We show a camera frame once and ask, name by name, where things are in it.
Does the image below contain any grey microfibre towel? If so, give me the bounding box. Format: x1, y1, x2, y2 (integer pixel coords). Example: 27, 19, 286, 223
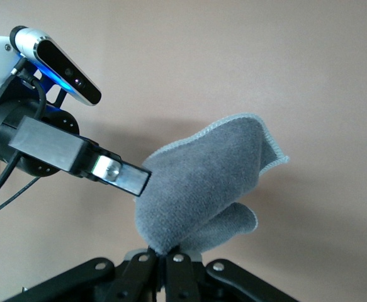
134, 113, 290, 255

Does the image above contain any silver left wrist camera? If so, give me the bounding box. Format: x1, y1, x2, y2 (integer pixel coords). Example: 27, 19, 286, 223
9, 26, 103, 107

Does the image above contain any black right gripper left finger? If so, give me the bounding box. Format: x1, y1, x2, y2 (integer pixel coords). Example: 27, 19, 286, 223
3, 250, 159, 302

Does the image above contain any thin black cable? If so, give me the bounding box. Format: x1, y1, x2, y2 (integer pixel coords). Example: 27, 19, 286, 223
0, 176, 42, 221

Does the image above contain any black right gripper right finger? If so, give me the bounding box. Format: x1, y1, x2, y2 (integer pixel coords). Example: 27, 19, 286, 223
166, 251, 300, 302

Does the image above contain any black camera bracket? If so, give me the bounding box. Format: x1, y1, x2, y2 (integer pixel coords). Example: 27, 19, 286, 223
33, 67, 68, 109

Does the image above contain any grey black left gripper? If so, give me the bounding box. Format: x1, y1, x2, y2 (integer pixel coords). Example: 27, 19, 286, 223
8, 115, 153, 197

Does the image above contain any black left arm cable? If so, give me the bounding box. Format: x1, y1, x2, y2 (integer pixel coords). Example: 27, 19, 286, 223
0, 59, 47, 212

